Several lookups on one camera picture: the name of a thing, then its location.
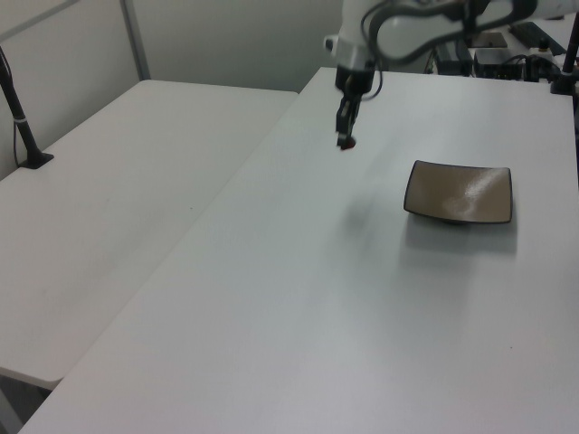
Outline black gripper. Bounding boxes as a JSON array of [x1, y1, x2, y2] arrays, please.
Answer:
[[335, 62, 376, 148]]

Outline square brown ceramic plate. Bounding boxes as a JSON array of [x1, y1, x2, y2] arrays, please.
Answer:
[[403, 159, 515, 226]]

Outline black electronics box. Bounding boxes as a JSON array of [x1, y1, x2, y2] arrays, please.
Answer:
[[432, 39, 474, 76]]

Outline grey metal equipment box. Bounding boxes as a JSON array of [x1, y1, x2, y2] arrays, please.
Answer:
[[473, 47, 528, 81]]

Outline brown cardboard box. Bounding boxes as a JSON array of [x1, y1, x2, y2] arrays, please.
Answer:
[[469, 31, 508, 49]]

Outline black keyboard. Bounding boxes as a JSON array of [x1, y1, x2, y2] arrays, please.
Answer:
[[508, 22, 556, 47]]

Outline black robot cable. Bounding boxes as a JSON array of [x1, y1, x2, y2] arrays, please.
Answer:
[[360, 0, 386, 101]]

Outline black clamp camera stand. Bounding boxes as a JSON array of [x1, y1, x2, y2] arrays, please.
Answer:
[[548, 24, 579, 97]]

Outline grey metal partition post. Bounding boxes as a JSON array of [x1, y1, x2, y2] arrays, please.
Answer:
[[119, 0, 152, 83]]

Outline black camera stand white band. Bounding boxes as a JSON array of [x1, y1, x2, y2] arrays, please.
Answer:
[[0, 44, 55, 171]]

